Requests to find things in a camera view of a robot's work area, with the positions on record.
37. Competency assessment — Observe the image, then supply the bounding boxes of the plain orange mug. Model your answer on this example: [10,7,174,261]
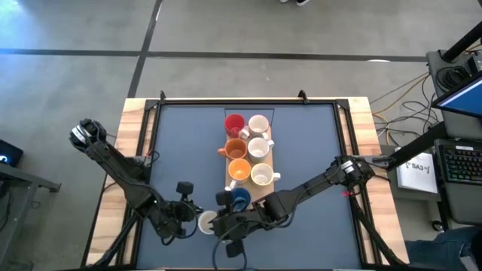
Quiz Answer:
[217,137,249,160]

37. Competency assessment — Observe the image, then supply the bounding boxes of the person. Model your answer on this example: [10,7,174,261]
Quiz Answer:
[404,225,482,271]

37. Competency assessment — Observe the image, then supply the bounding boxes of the grey-green tile patterned mug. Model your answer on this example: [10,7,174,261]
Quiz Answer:
[246,136,276,162]

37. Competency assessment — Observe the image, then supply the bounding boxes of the coiled black cable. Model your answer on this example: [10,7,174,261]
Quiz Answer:
[435,64,471,90]

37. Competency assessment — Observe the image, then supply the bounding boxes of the black diagonal support beam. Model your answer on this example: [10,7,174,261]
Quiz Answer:
[386,120,450,171]

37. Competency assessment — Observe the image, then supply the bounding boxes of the white SA3 paper sign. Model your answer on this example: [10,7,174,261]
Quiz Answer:
[395,150,440,195]

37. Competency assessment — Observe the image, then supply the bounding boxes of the monitor with blue screen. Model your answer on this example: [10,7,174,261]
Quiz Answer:
[431,73,482,118]

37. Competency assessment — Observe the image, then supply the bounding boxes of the white ceramic mug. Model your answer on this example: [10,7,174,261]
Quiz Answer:
[247,114,270,140]

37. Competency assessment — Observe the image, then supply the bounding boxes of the grey metal desk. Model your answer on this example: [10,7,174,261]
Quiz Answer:
[0,161,63,234]

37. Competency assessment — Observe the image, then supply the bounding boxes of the red lattice patterned mug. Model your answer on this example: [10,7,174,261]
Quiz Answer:
[197,209,219,236]

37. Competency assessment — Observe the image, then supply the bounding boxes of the grey equipment cart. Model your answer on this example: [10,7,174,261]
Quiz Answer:
[425,48,482,140]

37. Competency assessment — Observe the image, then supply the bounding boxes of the yellow mug white handle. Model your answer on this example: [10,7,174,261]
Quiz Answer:
[224,157,252,191]

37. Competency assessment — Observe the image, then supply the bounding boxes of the black device with light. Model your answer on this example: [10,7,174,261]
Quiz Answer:
[0,139,24,169]

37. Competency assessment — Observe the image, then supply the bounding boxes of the blue-black right gripper cable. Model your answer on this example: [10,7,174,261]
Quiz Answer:
[210,225,248,271]

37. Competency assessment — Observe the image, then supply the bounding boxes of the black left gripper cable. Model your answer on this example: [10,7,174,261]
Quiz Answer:
[160,210,199,246]

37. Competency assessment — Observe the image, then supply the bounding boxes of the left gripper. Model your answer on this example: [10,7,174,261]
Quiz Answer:
[157,181,204,238]

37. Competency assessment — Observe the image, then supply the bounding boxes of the blue-grey table mat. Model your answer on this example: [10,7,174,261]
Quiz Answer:
[136,103,362,270]

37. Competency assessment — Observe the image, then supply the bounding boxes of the black frame wooden shelf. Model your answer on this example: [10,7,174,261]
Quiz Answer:
[224,107,276,206]

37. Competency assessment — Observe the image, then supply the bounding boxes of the black floor cable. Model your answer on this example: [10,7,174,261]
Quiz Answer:
[372,75,441,139]

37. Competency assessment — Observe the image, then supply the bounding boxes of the orange leaf patterned mug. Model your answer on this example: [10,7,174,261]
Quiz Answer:
[250,162,282,187]

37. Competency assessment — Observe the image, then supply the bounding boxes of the yellow floor cable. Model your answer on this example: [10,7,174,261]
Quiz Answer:
[371,73,430,117]

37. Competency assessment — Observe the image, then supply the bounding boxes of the black aluminium table frame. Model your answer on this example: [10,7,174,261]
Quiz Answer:
[81,89,410,271]

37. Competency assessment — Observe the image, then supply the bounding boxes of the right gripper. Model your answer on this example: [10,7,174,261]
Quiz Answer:
[212,190,264,259]

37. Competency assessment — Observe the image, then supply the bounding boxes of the black pole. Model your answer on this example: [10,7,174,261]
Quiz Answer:
[442,29,482,63]

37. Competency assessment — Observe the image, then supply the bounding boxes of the red and white mug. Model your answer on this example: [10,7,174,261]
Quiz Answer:
[224,112,250,139]

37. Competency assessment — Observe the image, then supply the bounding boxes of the blue mug white handle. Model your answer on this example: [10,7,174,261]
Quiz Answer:
[230,187,252,212]

